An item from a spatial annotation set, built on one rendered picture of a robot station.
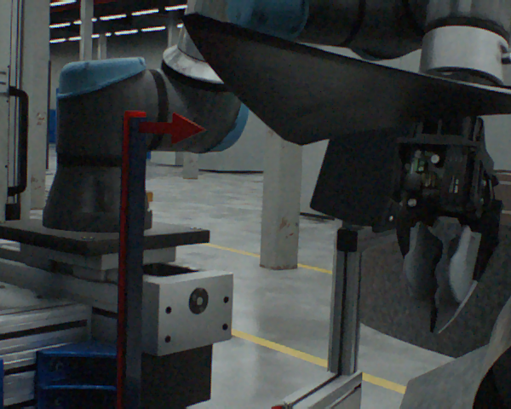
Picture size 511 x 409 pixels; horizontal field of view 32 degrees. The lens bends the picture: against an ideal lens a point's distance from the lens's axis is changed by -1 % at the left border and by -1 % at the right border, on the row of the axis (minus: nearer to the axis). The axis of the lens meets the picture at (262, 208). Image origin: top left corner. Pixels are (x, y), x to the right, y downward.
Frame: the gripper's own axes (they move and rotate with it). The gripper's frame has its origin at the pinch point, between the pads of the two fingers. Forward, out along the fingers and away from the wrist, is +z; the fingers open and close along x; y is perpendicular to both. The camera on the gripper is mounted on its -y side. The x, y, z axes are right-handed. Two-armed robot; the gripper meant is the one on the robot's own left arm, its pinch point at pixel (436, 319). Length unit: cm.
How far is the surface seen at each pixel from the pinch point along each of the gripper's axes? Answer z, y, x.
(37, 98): -284, -765, -733
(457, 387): 5.8, 16.7, 6.2
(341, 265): -8.7, -34.5, -22.3
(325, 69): -11.4, 28.3, -1.6
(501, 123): -331, -958, -191
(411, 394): 6.7, 13.2, 2.3
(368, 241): -12.7, -37.6, -20.1
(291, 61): -11.5, 29.2, -3.5
